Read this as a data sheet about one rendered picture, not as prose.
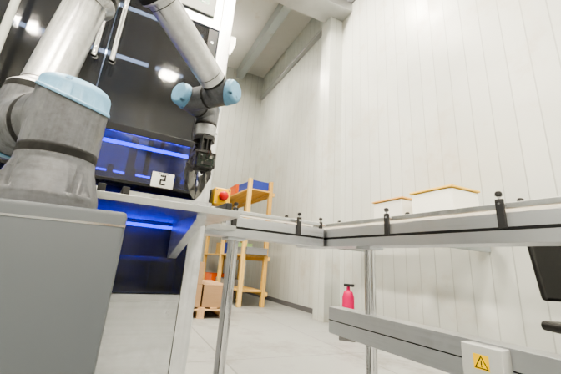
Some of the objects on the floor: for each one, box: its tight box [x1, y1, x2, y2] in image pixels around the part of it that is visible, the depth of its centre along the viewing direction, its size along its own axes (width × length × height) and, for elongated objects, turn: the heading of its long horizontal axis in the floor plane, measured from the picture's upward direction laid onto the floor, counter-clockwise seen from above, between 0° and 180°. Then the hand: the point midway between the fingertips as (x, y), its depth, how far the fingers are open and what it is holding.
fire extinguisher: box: [339, 283, 356, 342], centre depth 361 cm, size 25×25×58 cm
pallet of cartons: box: [193, 262, 223, 319], centre depth 474 cm, size 85×119×70 cm
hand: (194, 195), depth 107 cm, fingers closed
